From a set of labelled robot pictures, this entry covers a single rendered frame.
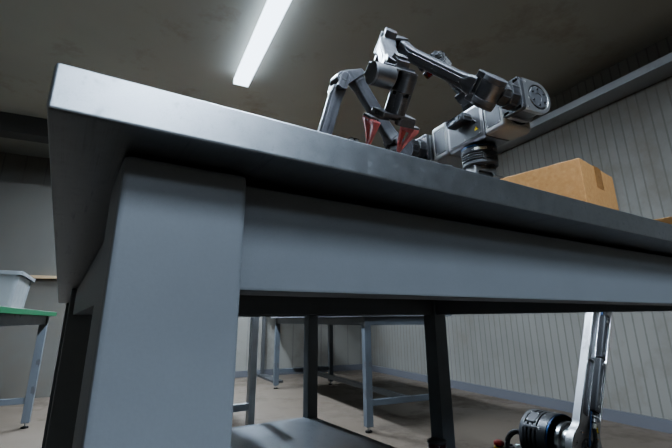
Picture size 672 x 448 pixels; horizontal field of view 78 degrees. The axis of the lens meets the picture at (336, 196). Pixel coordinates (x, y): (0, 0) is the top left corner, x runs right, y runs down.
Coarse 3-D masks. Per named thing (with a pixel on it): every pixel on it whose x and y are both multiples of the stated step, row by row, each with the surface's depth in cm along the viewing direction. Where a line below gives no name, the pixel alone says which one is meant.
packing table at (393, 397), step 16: (288, 320) 442; (320, 320) 368; (336, 320) 340; (352, 320) 315; (368, 320) 298; (384, 320) 305; (400, 320) 311; (416, 320) 317; (368, 336) 295; (368, 352) 292; (288, 368) 471; (320, 368) 485; (368, 368) 289; (352, 384) 371; (368, 384) 286; (368, 400) 283; (384, 400) 289; (400, 400) 294; (416, 400) 299; (368, 416) 280; (368, 432) 278
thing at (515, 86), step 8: (512, 80) 140; (520, 80) 138; (512, 88) 136; (520, 88) 137; (504, 96) 135; (512, 96) 135; (520, 96) 136; (496, 104) 140; (504, 104) 138; (512, 104) 137; (520, 104) 136; (504, 112) 142; (512, 112) 139
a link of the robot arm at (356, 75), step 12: (348, 72) 167; (360, 72) 169; (348, 84) 173; (360, 84) 170; (360, 96) 172; (372, 96) 172; (384, 120) 174; (384, 132) 174; (396, 132) 175; (384, 144) 180; (396, 144) 174; (408, 144) 175
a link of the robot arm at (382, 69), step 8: (392, 56) 108; (400, 56) 106; (368, 64) 102; (376, 64) 99; (384, 64) 100; (392, 64) 105; (400, 64) 106; (408, 64) 106; (368, 72) 102; (376, 72) 98; (384, 72) 99; (392, 72) 100; (368, 80) 101; (376, 80) 99; (384, 80) 100; (392, 80) 100; (384, 88) 103
